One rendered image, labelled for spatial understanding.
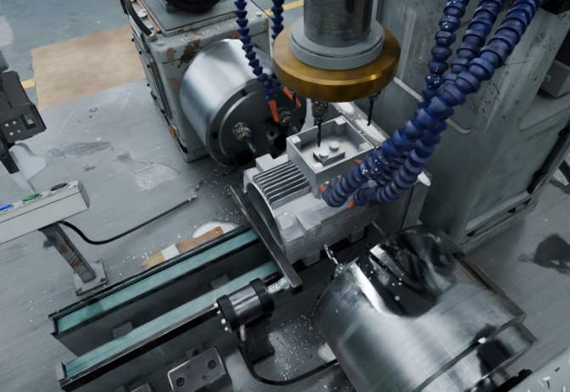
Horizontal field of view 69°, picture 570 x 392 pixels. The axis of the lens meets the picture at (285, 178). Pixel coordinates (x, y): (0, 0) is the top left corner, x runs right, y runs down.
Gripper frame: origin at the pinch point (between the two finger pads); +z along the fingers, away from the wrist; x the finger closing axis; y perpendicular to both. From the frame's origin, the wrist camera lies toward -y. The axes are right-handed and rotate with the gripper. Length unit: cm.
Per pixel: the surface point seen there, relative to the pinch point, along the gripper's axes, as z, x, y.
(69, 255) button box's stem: 16.8, 5.3, -0.1
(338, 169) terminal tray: 12, -27, 49
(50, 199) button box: 3.0, -3.6, 3.4
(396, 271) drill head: 20, -46, 43
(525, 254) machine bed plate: 50, -26, 89
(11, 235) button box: 6.4, -3.6, -4.8
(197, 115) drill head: -1.5, 2.5, 34.7
